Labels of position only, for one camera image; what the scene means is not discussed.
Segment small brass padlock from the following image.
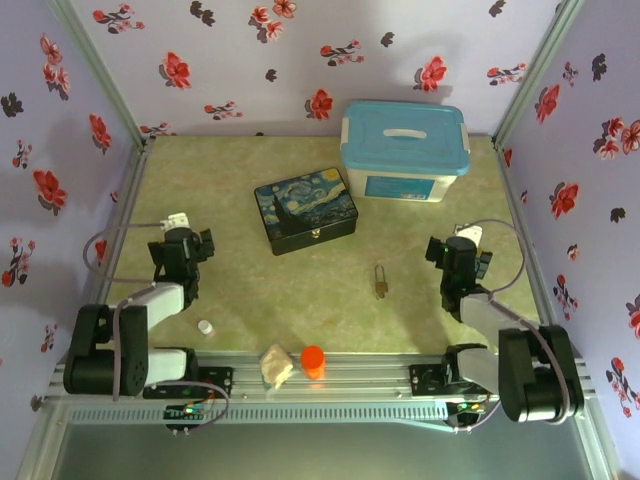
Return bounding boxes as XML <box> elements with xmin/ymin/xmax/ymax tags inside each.
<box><xmin>372</xmin><ymin>263</ymin><xmax>392</xmax><ymax>301</ymax></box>

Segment starry night tin box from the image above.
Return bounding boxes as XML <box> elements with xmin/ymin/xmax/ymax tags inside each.
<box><xmin>253</xmin><ymin>167</ymin><xmax>359</xmax><ymax>257</ymax></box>

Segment blue lid plastic storage box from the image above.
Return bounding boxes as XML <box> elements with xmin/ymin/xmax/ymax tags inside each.
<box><xmin>339</xmin><ymin>98</ymin><xmax>472</xmax><ymax>204</ymax></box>

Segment beige sponge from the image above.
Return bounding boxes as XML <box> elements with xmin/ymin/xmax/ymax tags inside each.
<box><xmin>259</xmin><ymin>343</ymin><xmax>295</xmax><ymax>392</ymax></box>

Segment aluminium table edge rails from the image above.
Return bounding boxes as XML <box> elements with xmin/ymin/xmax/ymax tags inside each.
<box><xmin>47</xmin><ymin>349</ymin><xmax>596</xmax><ymax>407</ymax></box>

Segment orange plastic cup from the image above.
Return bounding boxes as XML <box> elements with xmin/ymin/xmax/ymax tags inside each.
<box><xmin>300</xmin><ymin>344</ymin><xmax>327</xmax><ymax>381</ymax></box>

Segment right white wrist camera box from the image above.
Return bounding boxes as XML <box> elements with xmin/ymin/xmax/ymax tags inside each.
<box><xmin>452</xmin><ymin>223</ymin><xmax>485</xmax><ymax>249</ymax></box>

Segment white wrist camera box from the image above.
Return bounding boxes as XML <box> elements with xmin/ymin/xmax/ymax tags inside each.
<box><xmin>160</xmin><ymin>212</ymin><xmax>194</xmax><ymax>232</ymax></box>
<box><xmin>452</xmin><ymin>223</ymin><xmax>485</xmax><ymax>249</ymax></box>

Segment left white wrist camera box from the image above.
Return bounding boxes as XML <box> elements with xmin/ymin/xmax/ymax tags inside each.
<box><xmin>160</xmin><ymin>212</ymin><xmax>194</xmax><ymax>232</ymax></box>

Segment right arm lilac cable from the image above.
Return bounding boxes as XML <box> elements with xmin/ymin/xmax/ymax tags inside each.
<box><xmin>452</xmin><ymin>218</ymin><xmax>574</xmax><ymax>434</ymax></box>

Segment arm lilac cable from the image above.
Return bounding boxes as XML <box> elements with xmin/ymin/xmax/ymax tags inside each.
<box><xmin>82</xmin><ymin>222</ymin><xmax>231</xmax><ymax>434</ymax></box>
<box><xmin>452</xmin><ymin>218</ymin><xmax>574</xmax><ymax>434</ymax></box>

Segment aluminium table side rail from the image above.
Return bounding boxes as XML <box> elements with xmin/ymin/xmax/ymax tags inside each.
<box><xmin>492</xmin><ymin>139</ymin><xmax>576</xmax><ymax>356</ymax></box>
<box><xmin>82</xmin><ymin>139</ymin><xmax>154</xmax><ymax>356</ymax></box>

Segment left arm lilac cable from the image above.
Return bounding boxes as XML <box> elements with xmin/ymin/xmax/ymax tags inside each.
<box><xmin>82</xmin><ymin>222</ymin><xmax>231</xmax><ymax>434</ymax></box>

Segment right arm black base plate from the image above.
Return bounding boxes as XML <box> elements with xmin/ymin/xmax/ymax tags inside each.
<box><xmin>408</xmin><ymin>363</ymin><xmax>501</xmax><ymax>399</ymax></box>

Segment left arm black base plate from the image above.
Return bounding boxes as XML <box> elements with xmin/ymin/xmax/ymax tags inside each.
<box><xmin>142</xmin><ymin>366</ymin><xmax>235</xmax><ymax>400</ymax></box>

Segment grey metal frame post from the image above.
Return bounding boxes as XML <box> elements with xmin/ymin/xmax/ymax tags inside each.
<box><xmin>491</xmin><ymin>0</ymin><xmax>587</xmax><ymax>151</ymax></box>
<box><xmin>49</xmin><ymin>0</ymin><xmax>154</xmax><ymax>151</ymax></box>

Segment grey slotted cable duct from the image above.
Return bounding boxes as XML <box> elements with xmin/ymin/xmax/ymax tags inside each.
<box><xmin>67</xmin><ymin>402</ymin><xmax>449</xmax><ymax>426</ymax></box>

